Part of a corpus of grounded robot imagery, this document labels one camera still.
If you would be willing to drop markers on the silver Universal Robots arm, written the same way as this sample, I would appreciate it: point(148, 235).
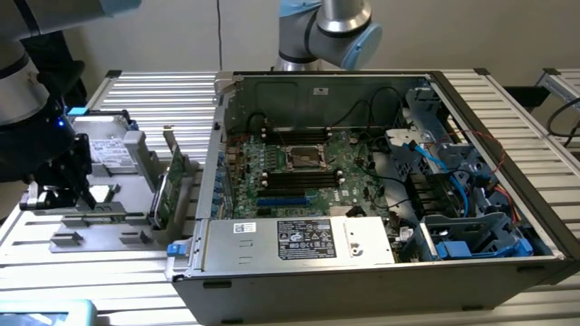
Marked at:
point(335, 20)

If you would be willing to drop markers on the black open PC case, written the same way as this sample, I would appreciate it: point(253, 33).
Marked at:
point(317, 292)

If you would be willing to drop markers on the teal plastic device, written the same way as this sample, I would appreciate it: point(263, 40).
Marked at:
point(45, 312)

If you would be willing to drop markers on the green RAM stick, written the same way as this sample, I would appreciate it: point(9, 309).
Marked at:
point(113, 214)

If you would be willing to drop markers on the silver CPU chip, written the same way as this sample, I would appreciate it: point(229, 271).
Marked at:
point(103, 193)

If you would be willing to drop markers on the black RAM slot bank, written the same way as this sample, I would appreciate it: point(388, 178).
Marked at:
point(296, 135)
point(301, 179)

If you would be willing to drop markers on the blue plastic disk bay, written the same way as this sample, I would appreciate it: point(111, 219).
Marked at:
point(476, 237)

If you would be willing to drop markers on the blue case latch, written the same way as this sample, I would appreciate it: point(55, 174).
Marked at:
point(176, 249)

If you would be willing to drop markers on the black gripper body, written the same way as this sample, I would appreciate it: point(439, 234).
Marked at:
point(27, 153)

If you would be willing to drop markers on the black expansion slot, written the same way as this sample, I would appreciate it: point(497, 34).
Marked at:
point(280, 193)

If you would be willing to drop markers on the green graphics card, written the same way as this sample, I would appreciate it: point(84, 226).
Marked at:
point(173, 180)

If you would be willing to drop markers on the grey parts rack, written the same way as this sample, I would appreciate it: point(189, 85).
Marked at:
point(121, 190)

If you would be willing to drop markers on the metal CPU socket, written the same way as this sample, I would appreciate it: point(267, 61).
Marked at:
point(304, 157)

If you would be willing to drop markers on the grey metal disk bay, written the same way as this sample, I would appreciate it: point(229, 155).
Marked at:
point(423, 115)

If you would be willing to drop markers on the silver power supply unit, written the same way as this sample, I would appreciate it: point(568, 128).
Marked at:
point(289, 244)

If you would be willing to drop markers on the silver hard disk blue caddy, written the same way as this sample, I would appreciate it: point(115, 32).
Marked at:
point(108, 146)

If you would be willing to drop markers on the blue expansion slot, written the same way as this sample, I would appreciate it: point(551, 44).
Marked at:
point(283, 202)

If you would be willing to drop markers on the metal slat side table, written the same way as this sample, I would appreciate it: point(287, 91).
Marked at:
point(564, 85)

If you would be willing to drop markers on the green motherboard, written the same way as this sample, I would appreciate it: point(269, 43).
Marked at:
point(357, 190)

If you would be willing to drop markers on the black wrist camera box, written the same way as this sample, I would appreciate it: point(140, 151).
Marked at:
point(57, 119)

